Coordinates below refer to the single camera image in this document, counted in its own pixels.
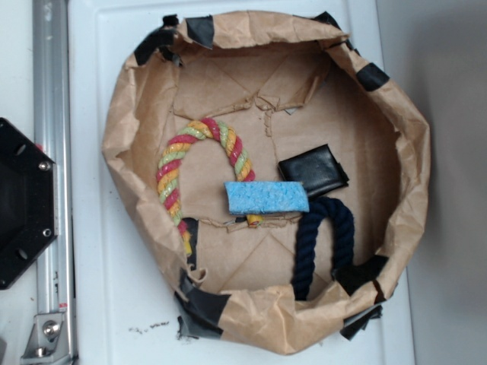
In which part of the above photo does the blue sponge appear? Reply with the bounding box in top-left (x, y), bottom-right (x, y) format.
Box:
top-left (224, 181), bottom-right (309, 215)

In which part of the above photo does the brown paper bag bin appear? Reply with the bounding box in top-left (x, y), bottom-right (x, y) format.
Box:
top-left (102, 11), bottom-right (431, 354)

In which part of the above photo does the black leather wallet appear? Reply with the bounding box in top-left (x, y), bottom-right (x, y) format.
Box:
top-left (278, 144), bottom-right (349, 199)

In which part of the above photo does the white plastic tray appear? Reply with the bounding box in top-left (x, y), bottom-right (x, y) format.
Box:
top-left (68, 1), bottom-right (415, 364)

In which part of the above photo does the multicolour twisted rope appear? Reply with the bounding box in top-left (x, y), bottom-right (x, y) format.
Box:
top-left (155, 118), bottom-right (264, 257)

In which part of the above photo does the dark navy twisted rope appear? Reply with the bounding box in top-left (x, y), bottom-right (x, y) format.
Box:
top-left (291, 196), bottom-right (356, 302)

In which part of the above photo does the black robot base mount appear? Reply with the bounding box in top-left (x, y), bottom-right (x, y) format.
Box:
top-left (0, 118), bottom-right (57, 290)

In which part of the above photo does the metal corner bracket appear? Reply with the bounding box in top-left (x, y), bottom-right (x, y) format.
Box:
top-left (20, 313), bottom-right (69, 364)

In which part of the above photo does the aluminium extrusion rail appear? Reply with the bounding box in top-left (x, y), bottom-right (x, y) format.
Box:
top-left (33, 1), bottom-right (78, 364)

